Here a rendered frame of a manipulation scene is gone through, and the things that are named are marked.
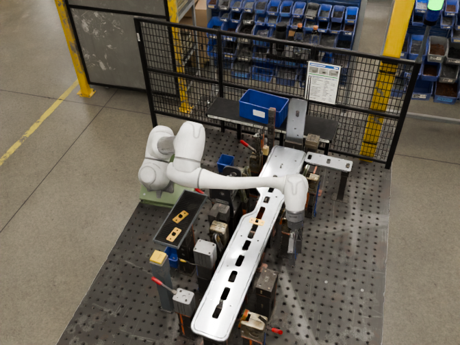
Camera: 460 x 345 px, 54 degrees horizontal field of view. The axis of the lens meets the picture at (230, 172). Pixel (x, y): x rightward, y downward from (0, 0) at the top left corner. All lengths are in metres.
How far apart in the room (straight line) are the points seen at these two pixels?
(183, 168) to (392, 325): 1.93
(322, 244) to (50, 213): 2.41
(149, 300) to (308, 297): 0.88
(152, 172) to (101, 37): 2.51
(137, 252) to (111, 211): 1.28
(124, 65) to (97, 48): 0.32
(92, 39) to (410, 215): 3.52
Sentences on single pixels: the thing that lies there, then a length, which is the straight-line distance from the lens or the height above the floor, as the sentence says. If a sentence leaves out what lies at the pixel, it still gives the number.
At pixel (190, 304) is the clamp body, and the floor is 1.03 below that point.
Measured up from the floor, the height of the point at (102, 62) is 0.45.
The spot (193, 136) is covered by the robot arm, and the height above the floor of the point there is 1.53.
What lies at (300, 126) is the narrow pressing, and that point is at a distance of 2.95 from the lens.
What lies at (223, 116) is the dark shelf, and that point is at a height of 1.03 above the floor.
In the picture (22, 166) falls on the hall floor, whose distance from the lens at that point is 4.82.
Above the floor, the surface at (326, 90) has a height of 1.25.
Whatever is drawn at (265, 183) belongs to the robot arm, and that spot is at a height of 1.31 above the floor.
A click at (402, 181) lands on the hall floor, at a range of 4.41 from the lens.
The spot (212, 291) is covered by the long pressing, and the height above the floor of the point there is 1.00.
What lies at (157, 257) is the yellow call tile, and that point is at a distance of 2.24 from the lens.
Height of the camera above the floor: 2.95
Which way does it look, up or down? 44 degrees down
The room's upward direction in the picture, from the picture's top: 2 degrees counter-clockwise
